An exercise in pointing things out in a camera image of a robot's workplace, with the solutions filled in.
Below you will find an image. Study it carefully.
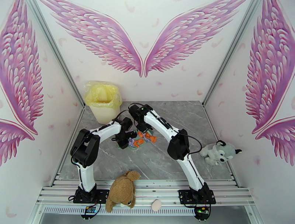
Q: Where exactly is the aluminium rail frame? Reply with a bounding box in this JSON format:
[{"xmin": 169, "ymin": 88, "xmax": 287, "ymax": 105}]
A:
[{"xmin": 35, "ymin": 179, "xmax": 255, "ymax": 208}]

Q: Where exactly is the brown plush bunny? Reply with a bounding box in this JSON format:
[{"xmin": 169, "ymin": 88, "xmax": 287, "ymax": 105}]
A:
[{"xmin": 105, "ymin": 170, "xmax": 140, "ymax": 213}]

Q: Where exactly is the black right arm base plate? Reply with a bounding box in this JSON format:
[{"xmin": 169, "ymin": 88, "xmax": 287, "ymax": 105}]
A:
[{"xmin": 178, "ymin": 189, "xmax": 216, "ymax": 206}]

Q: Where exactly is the aluminium corner post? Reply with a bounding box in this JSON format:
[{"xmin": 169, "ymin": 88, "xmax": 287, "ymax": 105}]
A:
[
  {"xmin": 24, "ymin": 0, "xmax": 85, "ymax": 108},
  {"xmin": 202, "ymin": 0, "xmax": 264, "ymax": 108}
]

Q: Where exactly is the green plastic dustpan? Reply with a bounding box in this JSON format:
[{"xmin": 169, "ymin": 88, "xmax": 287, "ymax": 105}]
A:
[{"xmin": 116, "ymin": 138, "xmax": 149, "ymax": 151}]

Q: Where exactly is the cream plastic trash bin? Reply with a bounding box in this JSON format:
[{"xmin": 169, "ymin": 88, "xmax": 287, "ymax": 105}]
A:
[{"xmin": 88, "ymin": 105, "xmax": 121, "ymax": 125}]

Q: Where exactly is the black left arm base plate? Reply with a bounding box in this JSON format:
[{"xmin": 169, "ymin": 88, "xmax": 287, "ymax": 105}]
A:
[{"xmin": 73, "ymin": 189, "xmax": 110, "ymax": 204}]

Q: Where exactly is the grey white plush husky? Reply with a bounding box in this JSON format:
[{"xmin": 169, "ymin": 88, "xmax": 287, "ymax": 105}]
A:
[{"xmin": 199, "ymin": 140, "xmax": 243, "ymax": 166}]

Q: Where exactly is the white perforated cable tray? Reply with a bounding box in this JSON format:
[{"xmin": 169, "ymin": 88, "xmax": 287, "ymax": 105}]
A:
[{"xmin": 42, "ymin": 206, "xmax": 197, "ymax": 216}]

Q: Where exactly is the yellow plastic bin liner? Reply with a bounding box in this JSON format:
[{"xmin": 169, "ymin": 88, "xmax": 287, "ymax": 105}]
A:
[{"xmin": 83, "ymin": 80, "xmax": 123, "ymax": 109}]

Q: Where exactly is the small circuit board with wires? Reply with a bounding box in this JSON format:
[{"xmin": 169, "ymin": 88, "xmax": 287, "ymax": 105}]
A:
[
  {"xmin": 80, "ymin": 205, "xmax": 100, "ymax": 219},
  {"xmin": 193, "ymin": 206, "xmax": 211, "ymax": 220}
]

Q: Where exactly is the pink round sponge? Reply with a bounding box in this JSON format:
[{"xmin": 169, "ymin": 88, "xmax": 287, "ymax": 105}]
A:
[{"xmin": 151, "ymin": 199, "xmax": 163, "ymax": 212}]

